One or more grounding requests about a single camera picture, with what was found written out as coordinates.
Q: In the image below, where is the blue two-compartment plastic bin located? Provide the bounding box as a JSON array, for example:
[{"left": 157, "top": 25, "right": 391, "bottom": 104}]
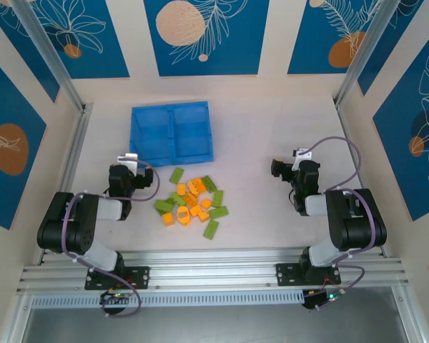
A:
[{"left": 129, "top": 101, "right": 215, "bottom": 168}]

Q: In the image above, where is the orange arch lego piece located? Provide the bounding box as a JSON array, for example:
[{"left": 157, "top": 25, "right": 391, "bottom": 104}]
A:
[{"left": 174, "top": 205, "right": 192, "bottom": 226}]

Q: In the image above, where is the small circuit board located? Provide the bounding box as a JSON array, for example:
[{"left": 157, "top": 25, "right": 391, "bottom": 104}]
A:
[
  {"left": 302, "top": 289, "right": 345, "bottom": 311},
  {"left": 99, "top": 291, "right": 134, "bottom": 307}
]

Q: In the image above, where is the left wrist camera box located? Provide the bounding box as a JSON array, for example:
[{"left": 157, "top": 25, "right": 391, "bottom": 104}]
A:
[{"left": 117, "top": 152, "right": 140, "bottom": 171}]

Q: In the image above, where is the aluminium side rail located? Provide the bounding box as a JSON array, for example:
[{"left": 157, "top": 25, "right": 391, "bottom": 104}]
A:
[
  {"left": 335, "top": 103, "right": 388, "bottom": 258},
  {"left": 37, "top": 103, "right": 94, "bottom": 265}
]

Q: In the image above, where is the purple cable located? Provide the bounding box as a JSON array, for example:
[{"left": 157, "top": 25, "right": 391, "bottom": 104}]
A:
[
  {"left": 61, "top": 159, "right": 162, "bottom": 318},
  {"left": 305, "top": 136, "right": 378, "bottom": 296}
]

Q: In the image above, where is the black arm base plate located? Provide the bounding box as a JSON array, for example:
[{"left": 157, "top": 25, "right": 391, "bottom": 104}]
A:
[
  {"left": 275, "top": 262, "right": 342, "bottom": 287},
  {"left": 84, "top": 266, "right": 151, "bottom": 291}
]

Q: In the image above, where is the blue floral wall panel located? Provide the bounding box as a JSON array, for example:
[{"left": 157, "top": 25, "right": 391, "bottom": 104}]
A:
[
  {"left": 373, "top": 35, "right": 429, "bottom": 223},
  {"left": 21, "top": 0, "right": 131, "bottom": 80},
  {"left": 144, "top": 0, "right": 271, "bottom": 77},
  {"left": 0, "top": 0, "right": 61, "bottom": 104},
  {"left": 0, "top": 49, "right": 48, "bottom": 231},
  {"left": 357, "top": 0, "right": 425, "bottom": 96},
  {"left": 287, "top": 0, "right": 383, "bottom": 76}
]

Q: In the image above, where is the wide aluminium mounting rail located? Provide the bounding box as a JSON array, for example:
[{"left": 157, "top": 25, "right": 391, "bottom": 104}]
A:
[{"left": 16, "top": 248, "right": 411, "bottom": 293}]

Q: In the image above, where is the aluminium frame post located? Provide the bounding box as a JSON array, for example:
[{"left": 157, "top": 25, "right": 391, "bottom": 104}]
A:
[
  {"left": 334, "top": 0, "right": 397, "bottom": 108},
  {"left": 11, "top": 0, "right": 87, "bottom": 112}
]

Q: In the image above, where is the grey slotted cable duct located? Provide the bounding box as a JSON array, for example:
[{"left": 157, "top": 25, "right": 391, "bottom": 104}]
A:
[{"left": 31, "top": 289, "right": 305, "bottom": 310}]

